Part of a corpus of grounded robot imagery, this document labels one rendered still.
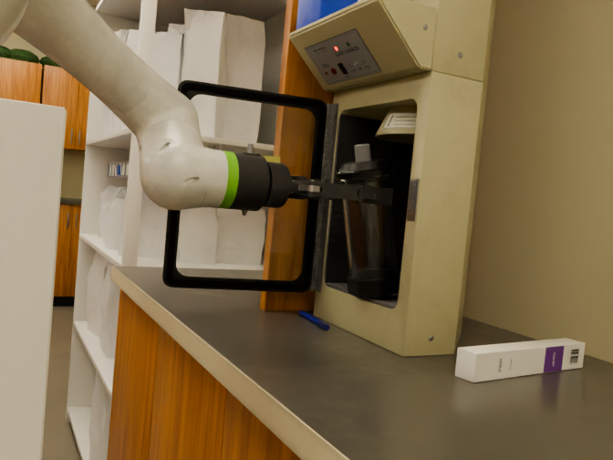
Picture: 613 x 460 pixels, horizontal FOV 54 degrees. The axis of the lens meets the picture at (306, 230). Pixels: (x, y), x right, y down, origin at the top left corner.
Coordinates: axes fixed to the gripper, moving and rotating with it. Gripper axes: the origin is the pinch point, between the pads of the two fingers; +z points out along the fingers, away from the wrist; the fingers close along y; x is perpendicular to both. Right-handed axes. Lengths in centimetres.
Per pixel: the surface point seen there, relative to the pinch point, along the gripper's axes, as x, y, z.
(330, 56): -25.2, 8.4, -5.2
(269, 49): -61, 157, 44
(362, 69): -22.3, 1.5, -2.2
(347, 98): -19.1, 13.2, 2.0
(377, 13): -28.2, -10.8, -8.1
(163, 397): 47, 32, -25
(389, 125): -13.1, -0.2, 3.8
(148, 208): 11, 125, -10
